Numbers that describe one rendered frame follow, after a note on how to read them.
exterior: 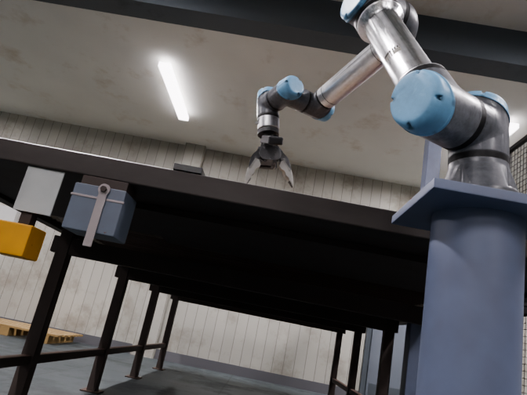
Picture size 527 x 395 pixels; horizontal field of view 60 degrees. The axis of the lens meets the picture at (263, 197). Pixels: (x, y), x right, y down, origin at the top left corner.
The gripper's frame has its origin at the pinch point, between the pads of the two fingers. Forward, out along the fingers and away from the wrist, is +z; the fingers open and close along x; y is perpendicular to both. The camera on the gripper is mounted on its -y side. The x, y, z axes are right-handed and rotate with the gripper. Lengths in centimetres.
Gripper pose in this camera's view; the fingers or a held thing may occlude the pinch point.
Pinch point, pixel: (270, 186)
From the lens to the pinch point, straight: 143.1
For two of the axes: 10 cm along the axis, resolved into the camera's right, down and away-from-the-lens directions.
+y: -1.9, 3.2, 9.3
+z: 0.0, 9.5, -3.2
